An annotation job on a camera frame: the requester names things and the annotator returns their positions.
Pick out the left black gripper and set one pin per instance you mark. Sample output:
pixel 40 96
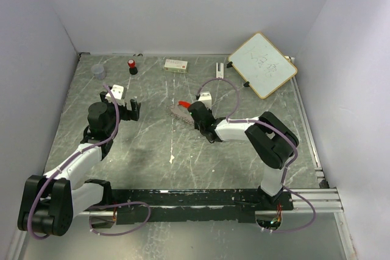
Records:
pixel 132 114

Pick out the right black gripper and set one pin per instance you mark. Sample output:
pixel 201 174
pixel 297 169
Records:
pixel 196 126

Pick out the saw keychain with red handle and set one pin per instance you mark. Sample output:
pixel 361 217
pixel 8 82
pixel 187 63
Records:
pixel 180 111

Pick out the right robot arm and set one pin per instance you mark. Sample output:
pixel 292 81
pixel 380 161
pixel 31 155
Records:
pixel 273 141

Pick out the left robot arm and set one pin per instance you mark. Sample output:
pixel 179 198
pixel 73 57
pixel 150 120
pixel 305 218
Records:
pixel 51 201

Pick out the red black stamp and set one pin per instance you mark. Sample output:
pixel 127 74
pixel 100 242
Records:
pixel 132 67

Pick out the white rectangular clip device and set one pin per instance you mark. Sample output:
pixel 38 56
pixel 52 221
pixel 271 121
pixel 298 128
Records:
pixel 219 70

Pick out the clear plastic cup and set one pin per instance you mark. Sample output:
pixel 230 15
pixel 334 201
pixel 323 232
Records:
pixel 98 71

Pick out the white green cardboard box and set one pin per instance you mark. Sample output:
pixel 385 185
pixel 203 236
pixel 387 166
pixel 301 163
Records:
pixel 179 66

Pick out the black base bar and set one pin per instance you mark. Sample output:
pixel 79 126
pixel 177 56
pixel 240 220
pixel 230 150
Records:
pixel 197 205

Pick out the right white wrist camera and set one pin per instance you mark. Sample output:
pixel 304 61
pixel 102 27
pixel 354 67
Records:
pixel 206 98

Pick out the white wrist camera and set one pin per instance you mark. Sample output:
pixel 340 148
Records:
pixel 119 93
pixel 206 98

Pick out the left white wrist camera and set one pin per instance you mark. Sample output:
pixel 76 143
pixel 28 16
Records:
pixel 119 93

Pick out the small whiteboard with wooden frame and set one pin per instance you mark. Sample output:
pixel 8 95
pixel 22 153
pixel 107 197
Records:
pixel 262 65

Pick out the aluminium rail frame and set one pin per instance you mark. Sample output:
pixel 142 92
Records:
pixel 324 199

